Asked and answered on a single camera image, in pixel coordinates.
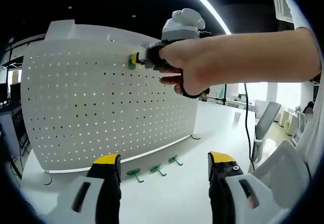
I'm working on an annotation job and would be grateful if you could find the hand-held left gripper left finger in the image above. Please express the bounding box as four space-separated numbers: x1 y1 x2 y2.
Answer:
49 153 122 224

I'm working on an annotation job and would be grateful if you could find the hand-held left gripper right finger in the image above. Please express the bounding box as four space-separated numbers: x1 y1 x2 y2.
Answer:
207 151 281 224

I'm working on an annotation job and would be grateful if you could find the white perforated mounting plate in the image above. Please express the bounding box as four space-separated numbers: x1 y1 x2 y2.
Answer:
21 40 202 186

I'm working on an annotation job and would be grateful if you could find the person's right hand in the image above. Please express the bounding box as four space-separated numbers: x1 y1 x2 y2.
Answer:
158 35 222 98

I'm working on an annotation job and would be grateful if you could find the ceiling light strip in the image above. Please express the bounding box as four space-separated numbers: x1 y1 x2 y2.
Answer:
177 0 231 35

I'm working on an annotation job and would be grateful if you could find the white mesh office chair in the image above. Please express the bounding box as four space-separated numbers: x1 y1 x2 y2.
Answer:
250 140 312 209

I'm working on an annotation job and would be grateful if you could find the black tripod stand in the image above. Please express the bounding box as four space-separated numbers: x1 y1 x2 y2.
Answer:
210 82 228 106

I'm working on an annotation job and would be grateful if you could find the white low partition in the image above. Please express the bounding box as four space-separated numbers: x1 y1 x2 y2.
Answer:
45 19 168 48

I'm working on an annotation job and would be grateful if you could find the grey office chair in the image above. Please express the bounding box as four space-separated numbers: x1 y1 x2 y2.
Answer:
254 101 282 164

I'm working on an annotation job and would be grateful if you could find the ceiling air conditioner vent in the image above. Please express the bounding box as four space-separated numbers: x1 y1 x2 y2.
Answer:
269 0 296 24

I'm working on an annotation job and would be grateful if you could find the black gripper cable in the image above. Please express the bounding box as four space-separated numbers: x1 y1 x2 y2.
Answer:
243 82 256 170

